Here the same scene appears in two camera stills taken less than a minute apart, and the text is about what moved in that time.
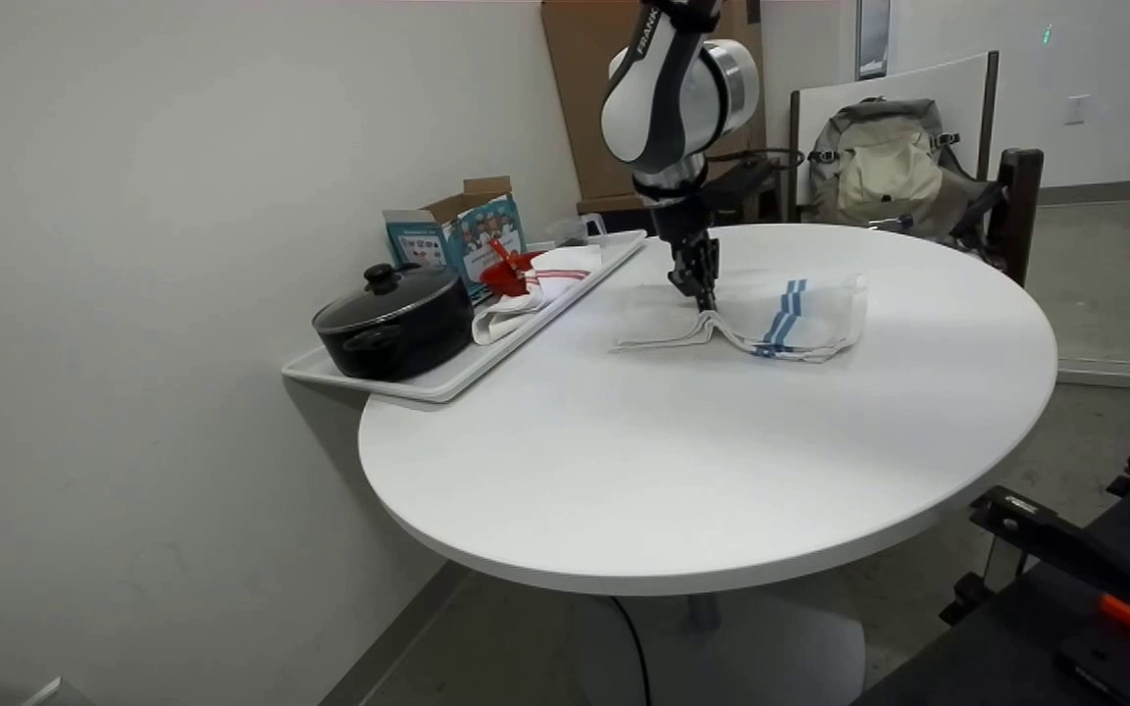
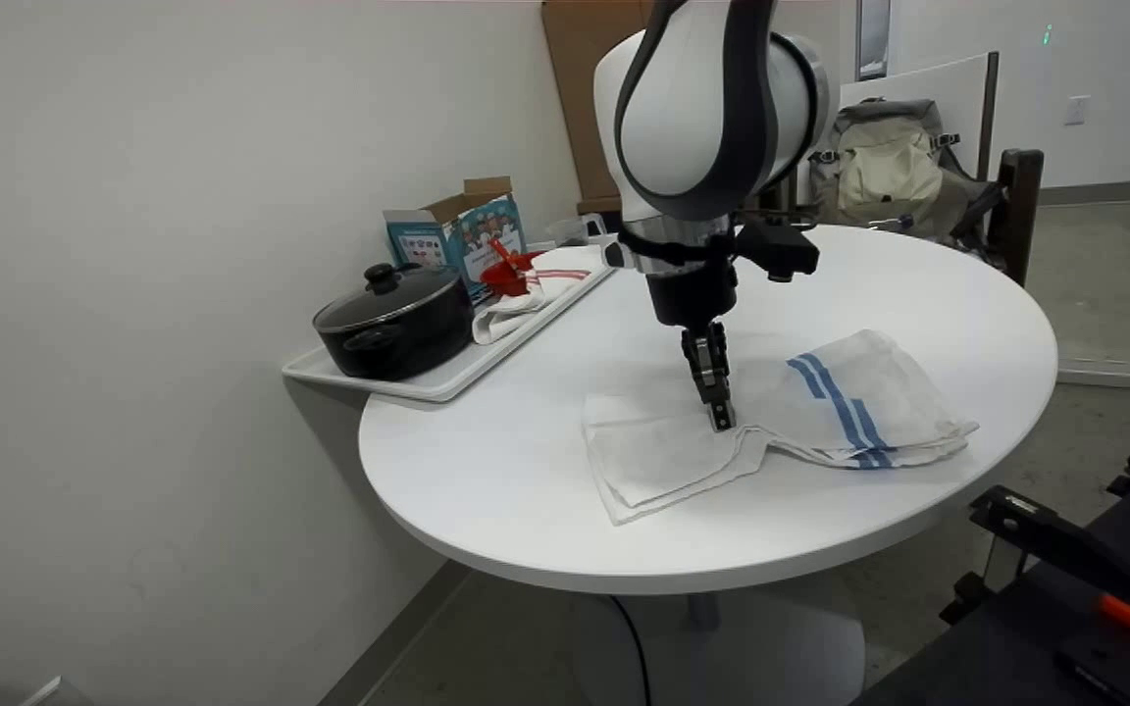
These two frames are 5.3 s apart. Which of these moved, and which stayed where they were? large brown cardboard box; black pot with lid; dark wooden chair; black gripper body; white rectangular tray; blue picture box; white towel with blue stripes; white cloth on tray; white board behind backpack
Moved: white towel with blue stripes; black gripper body
Stayed: white cloth on tray; blue picture box; white board behind backpack; white rectangular tray; dark wooden chair; large brown cardboard box; black pot with lid
